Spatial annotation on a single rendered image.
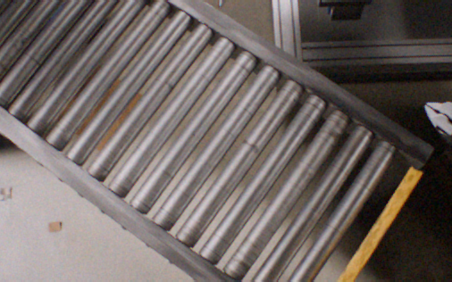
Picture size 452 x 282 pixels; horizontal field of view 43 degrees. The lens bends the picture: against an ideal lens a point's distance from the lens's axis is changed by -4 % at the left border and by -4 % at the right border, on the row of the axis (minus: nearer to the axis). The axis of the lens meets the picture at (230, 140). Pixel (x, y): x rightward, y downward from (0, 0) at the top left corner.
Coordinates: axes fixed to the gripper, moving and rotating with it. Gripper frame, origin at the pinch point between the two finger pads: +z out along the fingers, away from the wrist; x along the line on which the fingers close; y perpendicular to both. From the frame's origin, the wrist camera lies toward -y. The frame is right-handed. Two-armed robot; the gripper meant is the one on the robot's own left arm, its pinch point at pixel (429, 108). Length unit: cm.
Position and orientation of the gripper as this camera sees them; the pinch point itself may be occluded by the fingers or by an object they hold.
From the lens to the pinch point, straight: 146.4
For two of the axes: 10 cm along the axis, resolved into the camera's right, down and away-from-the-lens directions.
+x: -5.9, 7.9, -1.9
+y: -0.5, -2.7, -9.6
